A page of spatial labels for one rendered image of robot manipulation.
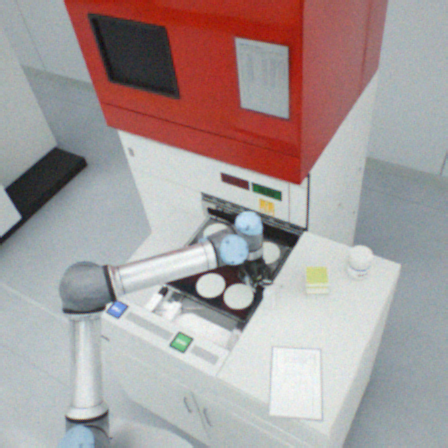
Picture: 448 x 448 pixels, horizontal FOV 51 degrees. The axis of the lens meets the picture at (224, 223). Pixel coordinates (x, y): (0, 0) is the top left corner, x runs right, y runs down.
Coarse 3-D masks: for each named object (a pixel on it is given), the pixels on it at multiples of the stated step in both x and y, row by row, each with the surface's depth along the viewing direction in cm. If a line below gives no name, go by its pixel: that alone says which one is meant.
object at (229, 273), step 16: (208, 224) 186; (224, 224) 185; (272, 240) 177; (208, 272) 170; (224, 272) 170; (272, 272) 167; (176, 288) 167; (192, 288) 167; (224, 288) 165; (256, 288) 164; (224, 304) 161
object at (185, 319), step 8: (168, 304) 165; (160, 312) 164; (184, 312) 163; (176, 320) 161; (184, 320) 160; (192, 320) 160; (200, 320) 160; (192, 328) 158; (200, 328) 158; (208, 328) 157; (216, 328) 157; (208, 336) 155; (216, 336) 155; (224, 336) 155; (224, 344) 153
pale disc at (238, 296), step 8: (232, 288) 165; (240, 288) 164; (248, 288) 164; (224, 296) 163; (232, 296) 162; (240, 296) 162; (248, 296) 162; (232, 304) 160; (240, 304) 160; (248, 304) 160
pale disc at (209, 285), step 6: (204, 276) 169; (210, 276) 169; (216, 276) 169; (198, 282) 168; (204, 282) 168; (210, 282) 167; (216, 282) 167; (222, 282) 167; (198, 288) 166; (204, 288) 166; (210, 288) 166; (216, 288) 165; (222, 288) 165; (204, 294) 164; (210, 294) 164; (216, 294) 164
